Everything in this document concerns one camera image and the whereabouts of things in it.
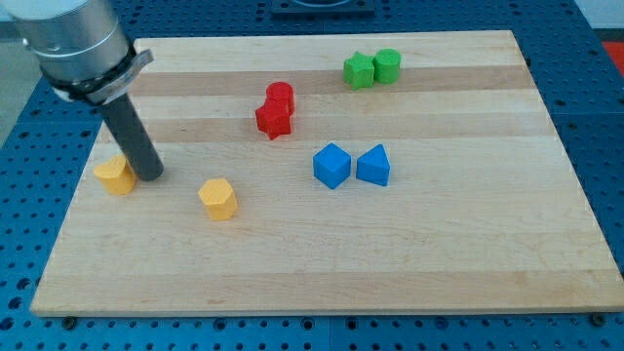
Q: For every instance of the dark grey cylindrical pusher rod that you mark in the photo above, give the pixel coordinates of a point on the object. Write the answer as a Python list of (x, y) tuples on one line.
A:
[(121, 119)]

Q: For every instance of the yellow heart block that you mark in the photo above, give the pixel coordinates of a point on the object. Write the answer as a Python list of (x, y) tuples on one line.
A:
[(116, 175)]

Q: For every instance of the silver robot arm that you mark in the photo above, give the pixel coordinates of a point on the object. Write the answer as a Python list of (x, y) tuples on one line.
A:
[(85, 54)]

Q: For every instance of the yellow hexagon block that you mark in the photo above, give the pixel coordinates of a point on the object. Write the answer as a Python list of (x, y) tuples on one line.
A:
[(218, 198)]

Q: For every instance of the red star block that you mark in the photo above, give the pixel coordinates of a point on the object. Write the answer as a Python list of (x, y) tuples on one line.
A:
[(274, 118)]

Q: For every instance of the red cylinder block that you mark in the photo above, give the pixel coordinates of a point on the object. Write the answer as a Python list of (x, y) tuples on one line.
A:
[(281, 92)]

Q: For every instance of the blue cube block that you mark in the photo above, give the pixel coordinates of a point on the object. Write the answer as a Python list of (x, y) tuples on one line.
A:
[(331, 165)]

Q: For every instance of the green star block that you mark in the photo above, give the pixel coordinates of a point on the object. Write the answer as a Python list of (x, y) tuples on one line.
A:
[(358, 71)]

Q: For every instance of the blue triangle block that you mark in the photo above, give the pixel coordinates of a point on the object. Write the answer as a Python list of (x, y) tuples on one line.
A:
[(373, 166)]

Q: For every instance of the green cylinder block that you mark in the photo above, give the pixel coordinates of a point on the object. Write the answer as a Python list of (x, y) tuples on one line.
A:
[(387, 66)]

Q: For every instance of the wooden board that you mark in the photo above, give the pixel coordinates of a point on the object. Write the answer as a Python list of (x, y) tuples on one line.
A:
[(483, 212)]

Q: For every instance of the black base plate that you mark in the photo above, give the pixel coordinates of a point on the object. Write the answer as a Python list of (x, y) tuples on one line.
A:
[(321, 7)]

